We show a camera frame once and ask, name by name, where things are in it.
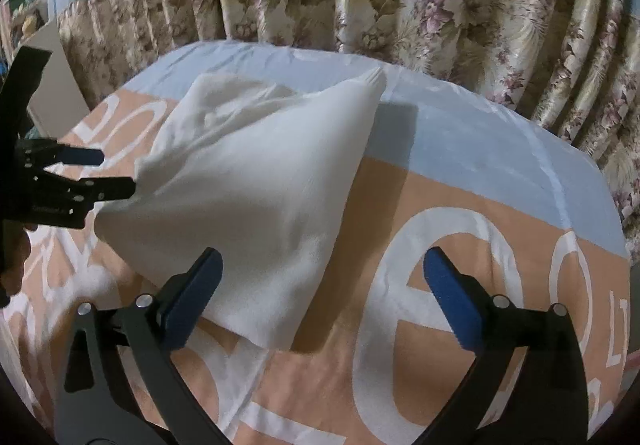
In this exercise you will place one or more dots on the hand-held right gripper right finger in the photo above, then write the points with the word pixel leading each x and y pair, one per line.
pixel 450 292

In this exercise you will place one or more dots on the white small garment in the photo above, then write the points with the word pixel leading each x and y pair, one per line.
pixel 250 185

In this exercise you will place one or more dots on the colourful printed wall hanging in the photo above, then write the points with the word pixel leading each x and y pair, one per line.
pixel 22 0

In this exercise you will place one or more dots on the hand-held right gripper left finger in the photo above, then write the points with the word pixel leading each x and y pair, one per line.
pixel 196 292

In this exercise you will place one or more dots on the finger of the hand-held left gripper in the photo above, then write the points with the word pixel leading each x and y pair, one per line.
pixel 75 156
pixel 107 188

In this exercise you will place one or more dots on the white board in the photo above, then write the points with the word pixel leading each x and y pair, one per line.
pixel 52 75

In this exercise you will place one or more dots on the orange and blue printed bedsheet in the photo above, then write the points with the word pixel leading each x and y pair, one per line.
pixel 450 205

